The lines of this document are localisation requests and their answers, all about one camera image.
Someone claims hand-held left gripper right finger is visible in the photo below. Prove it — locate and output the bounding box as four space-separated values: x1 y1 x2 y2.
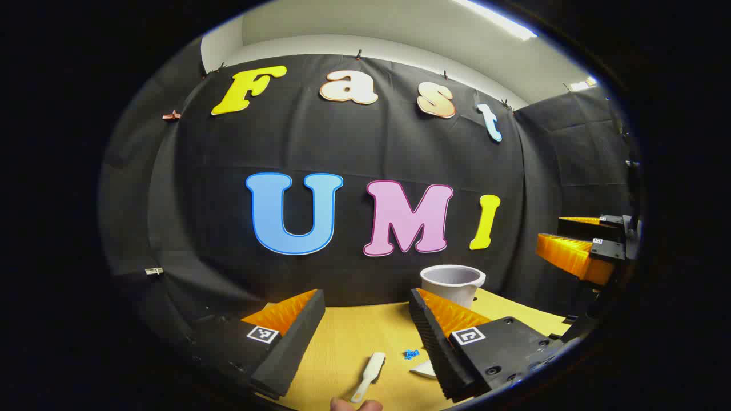
408 287 566 402

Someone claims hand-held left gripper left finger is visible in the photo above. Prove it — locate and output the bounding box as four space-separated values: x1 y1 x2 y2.
191 288 326 400

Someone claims small white broom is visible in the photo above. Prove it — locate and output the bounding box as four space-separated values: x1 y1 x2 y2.
350 352 387 404

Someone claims white ribbed garbage bin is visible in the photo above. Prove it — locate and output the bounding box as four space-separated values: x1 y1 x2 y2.
420 264 487 310

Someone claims wooden desktop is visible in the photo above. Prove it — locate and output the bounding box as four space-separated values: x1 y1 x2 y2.
260 287 572 411

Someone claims black backdrop cloth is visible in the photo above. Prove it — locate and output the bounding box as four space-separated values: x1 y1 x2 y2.
100 37 643 366

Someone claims long ceiling light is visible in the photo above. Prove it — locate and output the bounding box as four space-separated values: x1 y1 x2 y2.
454 0 538 41

